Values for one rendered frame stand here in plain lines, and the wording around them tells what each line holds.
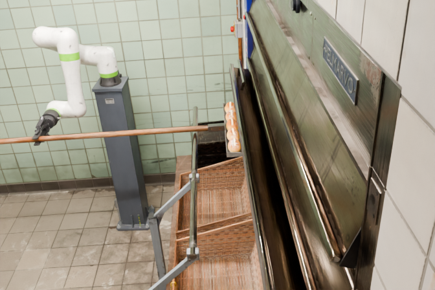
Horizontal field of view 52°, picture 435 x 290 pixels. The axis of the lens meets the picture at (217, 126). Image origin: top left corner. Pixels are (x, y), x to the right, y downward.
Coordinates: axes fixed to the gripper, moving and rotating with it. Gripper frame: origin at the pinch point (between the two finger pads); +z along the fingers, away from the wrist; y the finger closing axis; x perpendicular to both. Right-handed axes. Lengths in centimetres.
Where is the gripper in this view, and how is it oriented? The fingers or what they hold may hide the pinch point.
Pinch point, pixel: (37, 138)
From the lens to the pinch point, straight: 259.1
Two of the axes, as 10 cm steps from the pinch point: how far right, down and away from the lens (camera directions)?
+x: -10.0, 0.6, 0.0
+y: 0.6, 8.7, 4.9
